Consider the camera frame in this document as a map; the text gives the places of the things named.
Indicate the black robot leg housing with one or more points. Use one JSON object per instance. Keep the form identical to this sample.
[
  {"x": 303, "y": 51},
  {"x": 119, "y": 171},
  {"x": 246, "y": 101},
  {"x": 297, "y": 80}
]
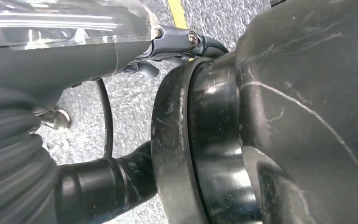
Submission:
[{"x": 290, "y": 123}]

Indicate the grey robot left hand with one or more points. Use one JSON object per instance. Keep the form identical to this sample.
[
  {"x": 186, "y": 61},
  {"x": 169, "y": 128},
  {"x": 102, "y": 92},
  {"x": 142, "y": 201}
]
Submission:
[{"x": 58, "y": 58}]

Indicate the yellow floor tape mark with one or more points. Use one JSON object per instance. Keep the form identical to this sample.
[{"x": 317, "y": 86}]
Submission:
[{"x": 177, "y": 14}]

